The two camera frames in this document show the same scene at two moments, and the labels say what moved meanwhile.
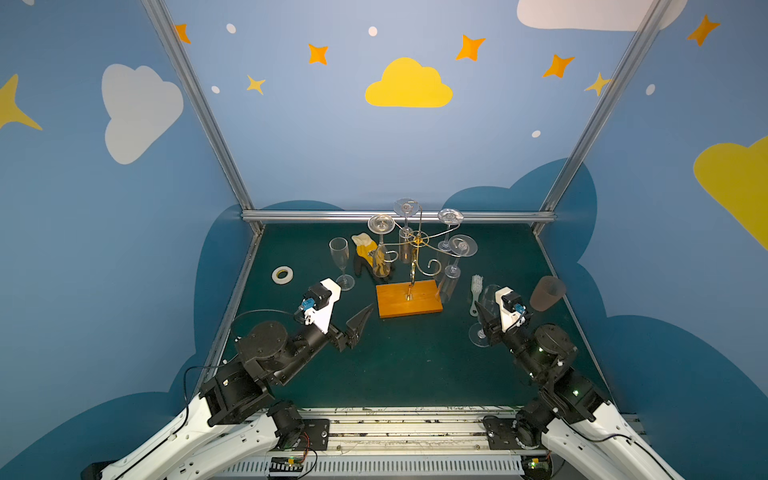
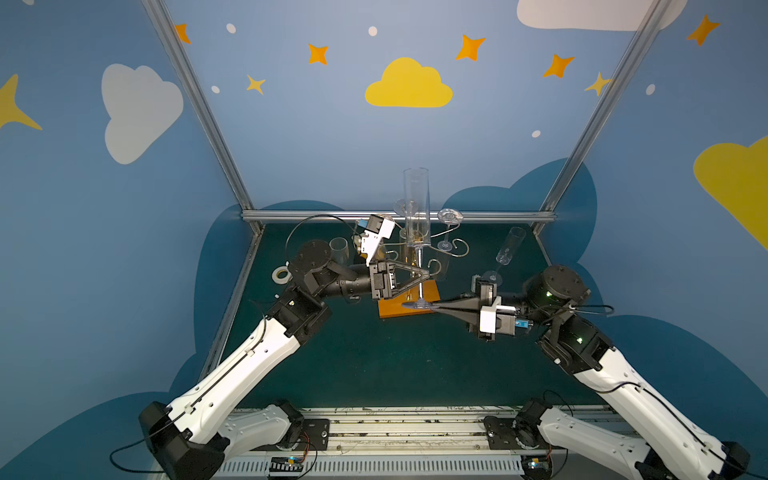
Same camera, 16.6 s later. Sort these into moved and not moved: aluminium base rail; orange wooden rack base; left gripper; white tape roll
Moved: left gripper
Not moved: white tape roll; aluminium base rail; orange wooden rack base
